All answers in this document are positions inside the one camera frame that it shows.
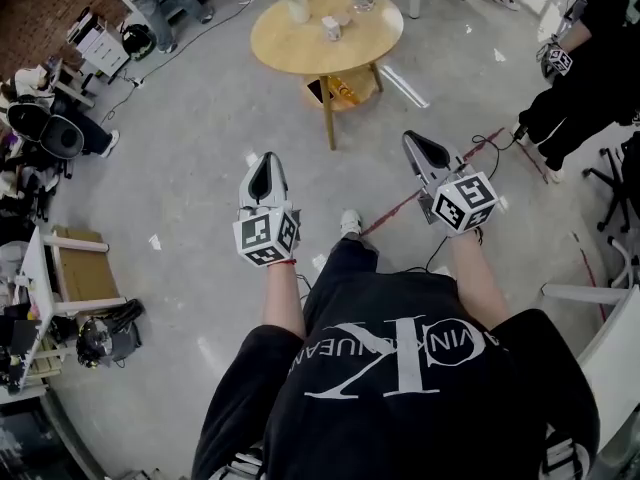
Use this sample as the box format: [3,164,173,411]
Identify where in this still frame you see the black office chair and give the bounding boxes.
[581,129,640,235]

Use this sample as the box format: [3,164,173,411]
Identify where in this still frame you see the black and green backpack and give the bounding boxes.
[120,23,157,62]

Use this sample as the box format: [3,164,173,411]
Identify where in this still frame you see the person's black trousers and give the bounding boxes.
[304,236,382,319]

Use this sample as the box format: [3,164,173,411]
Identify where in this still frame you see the black monitor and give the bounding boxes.
[0,406,67,480]

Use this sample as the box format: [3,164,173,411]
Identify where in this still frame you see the brown cardboard box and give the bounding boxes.
[49,224,122,305]

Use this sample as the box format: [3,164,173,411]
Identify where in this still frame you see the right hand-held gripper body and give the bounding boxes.
[417,162,501,233]

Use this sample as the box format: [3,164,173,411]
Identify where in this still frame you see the black smartphone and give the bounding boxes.
[305,78,336,106]

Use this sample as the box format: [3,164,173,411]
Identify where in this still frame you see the white cluttered desk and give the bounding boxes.
[0,224,129,405]

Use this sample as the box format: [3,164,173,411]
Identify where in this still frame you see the black bag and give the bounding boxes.
[75,297,147,370]

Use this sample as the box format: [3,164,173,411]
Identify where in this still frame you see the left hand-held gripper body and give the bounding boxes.
[232,200,303,268]

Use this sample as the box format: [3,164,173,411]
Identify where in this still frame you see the white drawer cabinet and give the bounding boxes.
[66,9,132,77]

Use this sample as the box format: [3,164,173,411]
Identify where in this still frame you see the person's right forearm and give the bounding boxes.
[446,230,512,333]

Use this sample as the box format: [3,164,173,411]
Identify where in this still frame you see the round wooden table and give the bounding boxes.
[249,0,405,152]

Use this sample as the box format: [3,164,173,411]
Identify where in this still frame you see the person's white shoe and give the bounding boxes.
[339,209,364,240]

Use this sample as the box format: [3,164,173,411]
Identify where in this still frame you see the white striped shoulder strap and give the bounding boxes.
[541,430,592,480]
[218,446,267,480]

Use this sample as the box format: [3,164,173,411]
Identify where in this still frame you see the person's left forearm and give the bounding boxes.
[262,262,308,340]

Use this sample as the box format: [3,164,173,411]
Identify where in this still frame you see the white side table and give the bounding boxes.
[539,281,640,465]

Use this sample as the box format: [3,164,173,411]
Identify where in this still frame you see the person's black printed t-shirt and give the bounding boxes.
[192,267,601,480]

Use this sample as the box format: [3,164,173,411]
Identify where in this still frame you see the grey-backed office chair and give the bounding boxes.
[6,94,84,180]

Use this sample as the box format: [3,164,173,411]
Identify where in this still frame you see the yellow bottle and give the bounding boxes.
[331,73,363,106]

